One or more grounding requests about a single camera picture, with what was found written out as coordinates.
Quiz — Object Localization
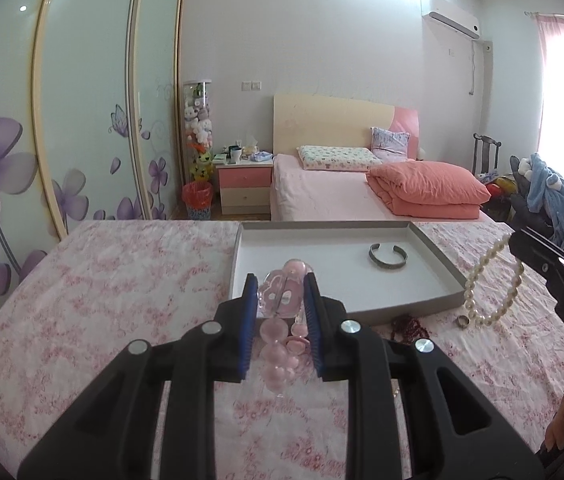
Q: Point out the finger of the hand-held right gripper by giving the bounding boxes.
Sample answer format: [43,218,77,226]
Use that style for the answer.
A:
[508,232,564,288]
[523,227,564,260]

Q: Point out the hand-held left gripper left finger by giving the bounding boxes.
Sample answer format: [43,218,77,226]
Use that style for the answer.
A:
[17,274,263,480]

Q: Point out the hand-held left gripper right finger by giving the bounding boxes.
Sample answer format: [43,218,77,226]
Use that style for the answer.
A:
[304,275,545,480]

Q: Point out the pink bead bracelet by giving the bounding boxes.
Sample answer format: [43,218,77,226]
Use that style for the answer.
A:
[257,259,320,396]

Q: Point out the white pearl necklace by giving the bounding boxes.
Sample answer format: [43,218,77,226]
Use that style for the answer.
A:
[462,232,525,327]

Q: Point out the grey cardboard tray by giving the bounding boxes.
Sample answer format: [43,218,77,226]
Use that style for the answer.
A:
[230,221,464,327]

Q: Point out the dark red bead bracelet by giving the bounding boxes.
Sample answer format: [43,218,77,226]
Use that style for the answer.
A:
[391,314,432,345]

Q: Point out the dark padded seat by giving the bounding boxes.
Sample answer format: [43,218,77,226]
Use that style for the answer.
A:
[509,155,563,241]

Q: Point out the blue plush garment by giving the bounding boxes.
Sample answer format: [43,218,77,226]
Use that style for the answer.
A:
[519,152,564,251]

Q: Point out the red and yellow toys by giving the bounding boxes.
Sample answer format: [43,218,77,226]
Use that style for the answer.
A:
[484,177,518,196]

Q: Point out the silver bangle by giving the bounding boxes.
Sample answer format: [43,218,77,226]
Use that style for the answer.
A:
[368,243,406,267]

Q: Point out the dark wooden chair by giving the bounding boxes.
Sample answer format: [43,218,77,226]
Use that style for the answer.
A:
[472,133,502,177]

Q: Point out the folded orange quilt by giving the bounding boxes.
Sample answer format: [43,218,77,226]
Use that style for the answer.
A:
[366,161,492,220]

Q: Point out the red trash bin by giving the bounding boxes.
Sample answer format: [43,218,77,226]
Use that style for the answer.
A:
[182,181,214,220]

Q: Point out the pink and cream nightstand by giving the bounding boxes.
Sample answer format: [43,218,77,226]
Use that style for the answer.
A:
[214,152,275,216]

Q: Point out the pink bed with headboard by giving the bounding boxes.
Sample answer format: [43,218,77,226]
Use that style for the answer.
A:
[269,92,493,223]

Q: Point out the pink floral tablecloth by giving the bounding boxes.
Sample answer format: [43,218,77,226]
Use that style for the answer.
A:
[0,220,564,480]

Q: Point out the yellow green plush toy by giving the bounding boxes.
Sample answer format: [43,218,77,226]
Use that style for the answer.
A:
[191,152,214,182]

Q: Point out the white floral pillow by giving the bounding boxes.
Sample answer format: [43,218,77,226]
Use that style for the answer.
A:
[296,145,383,172]

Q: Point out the lavender pillow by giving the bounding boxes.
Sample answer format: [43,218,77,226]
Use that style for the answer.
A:
[370,126,410,158]

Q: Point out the glass tower of plush toys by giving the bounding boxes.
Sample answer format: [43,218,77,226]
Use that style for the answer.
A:
[182,80,215,186]

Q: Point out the white air conditioner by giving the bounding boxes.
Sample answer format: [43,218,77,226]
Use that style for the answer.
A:
[421,0,480,40]

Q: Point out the wardrobe with purple flower doors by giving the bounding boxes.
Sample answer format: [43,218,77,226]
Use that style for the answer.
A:
[0,0,185,346]

